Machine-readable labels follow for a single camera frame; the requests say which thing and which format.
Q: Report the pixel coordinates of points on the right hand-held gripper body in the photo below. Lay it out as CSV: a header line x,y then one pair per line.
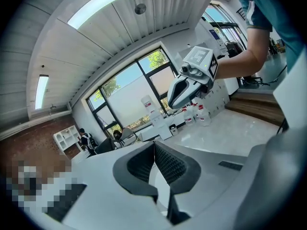
x,y
200,61

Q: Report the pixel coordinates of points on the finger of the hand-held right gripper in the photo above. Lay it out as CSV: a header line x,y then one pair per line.
x,y
188,92
173,90

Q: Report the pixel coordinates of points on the white low cabinet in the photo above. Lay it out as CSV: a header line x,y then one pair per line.
x,y
163,130

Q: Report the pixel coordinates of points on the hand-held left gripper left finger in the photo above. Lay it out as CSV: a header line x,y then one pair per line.
x,y
134,176

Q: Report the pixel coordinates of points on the long ceiling light panel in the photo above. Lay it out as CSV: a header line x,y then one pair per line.
x,y
108,6

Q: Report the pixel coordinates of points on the black monitor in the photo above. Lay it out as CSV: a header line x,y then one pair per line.
x,y
105,146

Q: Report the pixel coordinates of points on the person's right forearm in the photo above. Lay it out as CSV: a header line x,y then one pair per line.
x,y
237,63

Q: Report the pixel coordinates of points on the round grey ceiling fixture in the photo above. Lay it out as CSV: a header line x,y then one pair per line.
x,y
140,8

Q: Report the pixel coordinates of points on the large black-framed window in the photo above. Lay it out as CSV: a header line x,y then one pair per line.
x,y
129,97

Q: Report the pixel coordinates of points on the short ceiling light panel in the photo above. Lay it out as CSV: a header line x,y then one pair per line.
x,y
41,92

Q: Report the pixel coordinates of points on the white water dispenser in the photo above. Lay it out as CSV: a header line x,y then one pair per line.
x,y
156,117

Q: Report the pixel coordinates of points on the white cubby shelf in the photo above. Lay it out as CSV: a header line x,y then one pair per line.
x,y
67,140

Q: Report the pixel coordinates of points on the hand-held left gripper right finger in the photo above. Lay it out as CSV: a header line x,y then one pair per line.
x,y
177,169

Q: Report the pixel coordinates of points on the person's teal shirt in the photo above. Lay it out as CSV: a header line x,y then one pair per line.
x,y
283,11

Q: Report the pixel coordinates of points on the wooden steps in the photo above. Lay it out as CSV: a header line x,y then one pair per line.
x,y
256,106

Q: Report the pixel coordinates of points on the water jug with red label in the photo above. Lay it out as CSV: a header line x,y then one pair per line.
x,y
203,117
189,118
147,103

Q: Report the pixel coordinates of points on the white kiosk with blue poster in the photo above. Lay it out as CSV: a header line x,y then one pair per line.
x,y
217,41

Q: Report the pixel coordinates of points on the white locker cabinet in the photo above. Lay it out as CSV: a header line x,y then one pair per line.
x,y
219,97

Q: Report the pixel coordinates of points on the grey office chair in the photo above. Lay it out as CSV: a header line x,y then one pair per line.
x,y
129,135

